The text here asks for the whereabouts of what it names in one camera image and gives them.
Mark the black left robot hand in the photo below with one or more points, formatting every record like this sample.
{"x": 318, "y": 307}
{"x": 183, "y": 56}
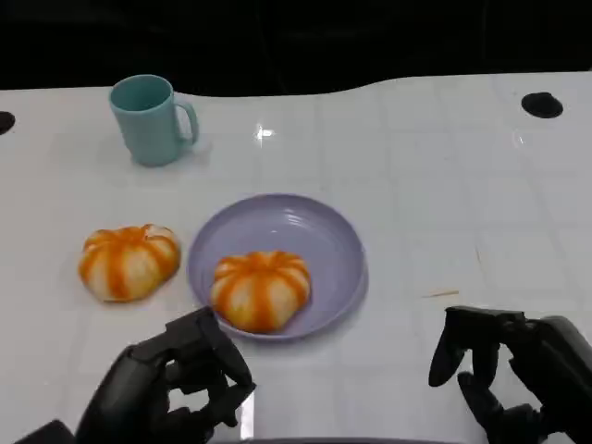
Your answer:
{"x": 134, "y": 393}

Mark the lilac plate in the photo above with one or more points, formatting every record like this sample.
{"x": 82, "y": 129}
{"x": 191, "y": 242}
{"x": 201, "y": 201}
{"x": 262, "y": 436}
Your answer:
{"x": 324, "y": 250}

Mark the black cloth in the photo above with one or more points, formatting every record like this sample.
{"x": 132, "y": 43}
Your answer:
{"x": 296, "y": 37}

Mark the pale green mug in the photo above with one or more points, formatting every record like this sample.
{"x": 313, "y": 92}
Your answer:
{"x": 143, "y": 125}

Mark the black table grommet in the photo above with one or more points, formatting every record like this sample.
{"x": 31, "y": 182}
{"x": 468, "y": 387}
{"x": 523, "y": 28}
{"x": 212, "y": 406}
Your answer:
{"x": 542, "y": 105}
{"x": 4, "y": 122}

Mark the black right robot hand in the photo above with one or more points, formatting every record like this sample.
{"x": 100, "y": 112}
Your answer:
{"x": 555, "y": 370}

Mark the orange white toy bread roll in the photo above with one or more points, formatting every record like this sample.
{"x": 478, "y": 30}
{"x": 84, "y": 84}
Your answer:
{"x": 259, "y": 291}
{"x": 127, "y": 263}

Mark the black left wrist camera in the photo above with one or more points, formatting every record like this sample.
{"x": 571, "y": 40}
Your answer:
{"x": 46, "y": 435}

